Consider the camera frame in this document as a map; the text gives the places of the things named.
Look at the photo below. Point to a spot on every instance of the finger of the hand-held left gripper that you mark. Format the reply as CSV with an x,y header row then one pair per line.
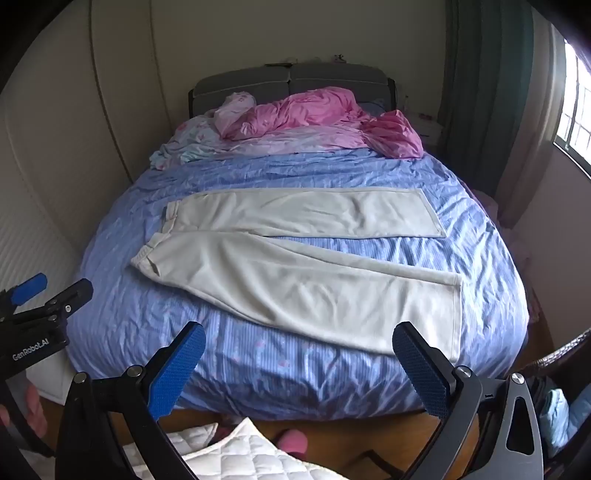
x,y
69,297
28,287

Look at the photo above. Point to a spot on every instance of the pink duvet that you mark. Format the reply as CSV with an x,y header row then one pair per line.
x,y
300,110

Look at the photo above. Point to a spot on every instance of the light blue floral blanket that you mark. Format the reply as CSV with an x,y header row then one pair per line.
x,y
184,147

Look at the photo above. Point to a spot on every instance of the small figurine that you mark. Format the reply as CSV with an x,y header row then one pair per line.
x,y
339,58

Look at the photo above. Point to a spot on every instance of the white pants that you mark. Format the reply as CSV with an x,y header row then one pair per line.
x,y
300,286

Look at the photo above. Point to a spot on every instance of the blue striped bed sheet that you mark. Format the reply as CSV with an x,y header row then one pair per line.
x,y
300,374

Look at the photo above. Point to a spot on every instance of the beige curtain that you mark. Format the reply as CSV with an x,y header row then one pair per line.
x,y
540,115

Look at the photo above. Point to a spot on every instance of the blue pillow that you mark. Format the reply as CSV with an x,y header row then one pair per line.
x,y
378,105

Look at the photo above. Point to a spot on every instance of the person's left hand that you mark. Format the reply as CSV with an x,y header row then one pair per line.
x,y
37,410

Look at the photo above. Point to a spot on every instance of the green curtain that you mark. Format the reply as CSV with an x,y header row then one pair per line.
x,y
480,92

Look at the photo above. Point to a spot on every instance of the grey padded headboard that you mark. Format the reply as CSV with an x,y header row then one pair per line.
x,y
258,78

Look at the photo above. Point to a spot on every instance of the white nightstand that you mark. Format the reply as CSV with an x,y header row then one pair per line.
x,y
429,134

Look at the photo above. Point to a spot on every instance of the light blue cloth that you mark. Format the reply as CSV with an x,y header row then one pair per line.
x,y
556,420

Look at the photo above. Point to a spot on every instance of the white quilted garment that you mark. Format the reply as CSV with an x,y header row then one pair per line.
x,y
258,461

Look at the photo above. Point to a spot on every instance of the pink slipper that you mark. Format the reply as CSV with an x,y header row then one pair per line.
x,y
292,442

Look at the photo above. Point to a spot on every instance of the barred window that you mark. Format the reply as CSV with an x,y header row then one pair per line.
x,y
577,120

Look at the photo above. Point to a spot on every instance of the pale pink floral pillow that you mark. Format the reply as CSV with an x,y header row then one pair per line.
x,y
235,108

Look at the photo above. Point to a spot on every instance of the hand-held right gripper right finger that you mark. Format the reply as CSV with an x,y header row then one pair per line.
x,y
422,369

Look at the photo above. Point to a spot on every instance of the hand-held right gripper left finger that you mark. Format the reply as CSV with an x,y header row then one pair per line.
x,y
178,369

